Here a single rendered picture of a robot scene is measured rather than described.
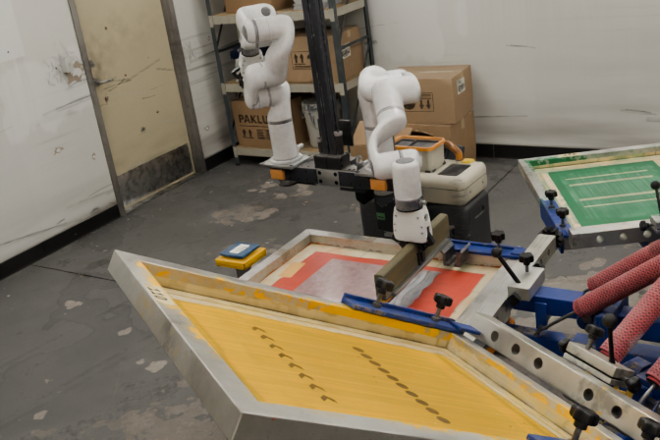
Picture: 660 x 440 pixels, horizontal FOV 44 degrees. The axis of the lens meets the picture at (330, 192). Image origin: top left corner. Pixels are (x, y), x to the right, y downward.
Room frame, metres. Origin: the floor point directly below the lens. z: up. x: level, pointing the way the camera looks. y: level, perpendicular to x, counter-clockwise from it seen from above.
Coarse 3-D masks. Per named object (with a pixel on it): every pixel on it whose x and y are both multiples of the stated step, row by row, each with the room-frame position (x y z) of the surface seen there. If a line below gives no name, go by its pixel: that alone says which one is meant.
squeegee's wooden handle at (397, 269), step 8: (440, 216) 2.21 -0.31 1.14; (432, 224) 2.17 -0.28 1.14; (440, 224) 2.18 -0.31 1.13; (448, 224) 2.22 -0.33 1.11; (432, 232) 2.14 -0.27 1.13; (440, 232) 2.18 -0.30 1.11; (448, 232) 2.22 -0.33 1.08; (440, 240) 2.17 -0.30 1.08; (408, 248) 2.03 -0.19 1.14; (416, 248) 2.05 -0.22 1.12; (432, 248) 2.13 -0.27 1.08; (400, 256) 1.99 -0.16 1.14; (408, 256) 2.01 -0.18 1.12; (416, 256) 2.05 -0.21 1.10; (392, 264) 1.95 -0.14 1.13; (400, 264) 1.97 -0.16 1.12; (408, 264) 2.00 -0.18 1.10; (416, 264) 2.04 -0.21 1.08; (384, 272) 1.91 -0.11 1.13; (392, 272) 1.93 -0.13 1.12; (400, 272) 1.97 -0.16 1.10; (408, 272) 2.00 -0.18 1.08; (392, 280) 1.93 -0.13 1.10; (400, 280) 1.96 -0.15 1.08; (376, 288) 1.91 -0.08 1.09; (384, 296) 1.90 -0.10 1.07
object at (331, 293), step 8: (280, 280) 2.33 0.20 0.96; (288, 280) 2.32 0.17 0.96; (296, 280) 2.31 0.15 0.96; (280, 288) 2.27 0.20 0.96; (288, 288) 2.27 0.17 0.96; (296, 288) 2.26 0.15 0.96; (304, 288) 2.25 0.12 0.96; (312, 288) 2.24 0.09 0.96; (320, 288) 2.23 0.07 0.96; (328, 288) 2.23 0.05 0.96; (336, 288) 2.22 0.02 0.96; (344, 288) 2.21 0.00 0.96; (320, 296) 2.18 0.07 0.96; (328, 296) 2.17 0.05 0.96; (336, 296) 2.17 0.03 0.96; (368, 296) 2.14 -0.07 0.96; (376, 296) 2.13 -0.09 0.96; (416, 304) 2.04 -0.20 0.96; (424, 304) 2.04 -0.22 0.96; (432, 304) 2.03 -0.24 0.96; (432, 312) 1.98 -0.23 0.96; (440, 312) 1.98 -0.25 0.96; (448, 312) 1.97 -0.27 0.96
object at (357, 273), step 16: (320, 256) 2.46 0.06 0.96; (336, 256) 2.44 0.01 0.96; (352, 256) 2.43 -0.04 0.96; (304, 272) 2.36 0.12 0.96; (320, 272) 2.34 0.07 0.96; (336, 272) 2.33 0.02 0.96; (352, 272) 2.31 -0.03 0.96; (368, 272) 2.29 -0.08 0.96; (448, 272) 2.21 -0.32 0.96; (464, 272) 2.20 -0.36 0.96; (352, 288) 2.20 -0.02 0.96; (368, 288) 2.19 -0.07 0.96; (432, 288) 2.13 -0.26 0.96; (448, 288) 2.11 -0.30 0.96; (464, 288) 2.10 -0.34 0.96
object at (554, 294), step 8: (544, 288) 1.87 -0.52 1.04; (552, 288) 1.87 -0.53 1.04; (536, 296) 1.84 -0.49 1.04; (544, 296) 1.83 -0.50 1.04; (552, 296) 1.83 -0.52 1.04; (560, 296) 1.82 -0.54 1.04; (568, 296) 1.82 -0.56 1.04; (576, 296) 1.81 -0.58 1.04; (520, 304) 1.86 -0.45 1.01; (528, 304) 1.85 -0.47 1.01; (552, 304) 1.81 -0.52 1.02; (560, 304) 1.80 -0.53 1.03; (568, 304) 1.79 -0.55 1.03; (552, 312) 1.81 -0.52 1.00; (560, 312) 1.80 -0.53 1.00; (568, 312) 1.79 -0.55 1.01
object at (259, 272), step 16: (304, 240) 2.56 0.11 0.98; (320, 240) 2.56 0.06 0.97; (336, 240) 2.52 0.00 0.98; (352, 240) 2.49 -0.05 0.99; (368, 240) 2.46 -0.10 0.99; (384, 240) 2.44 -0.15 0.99; (272, 256) 2.44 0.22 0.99; (288, 256) 2.47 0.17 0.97; (480, 256) 2.23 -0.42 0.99; (256, 272) 2.34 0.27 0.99; (272, 272) 2.39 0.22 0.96; (496, 272) 2.10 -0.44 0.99; (480, 304) 1.93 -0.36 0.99; (464, 320) 1.86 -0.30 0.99
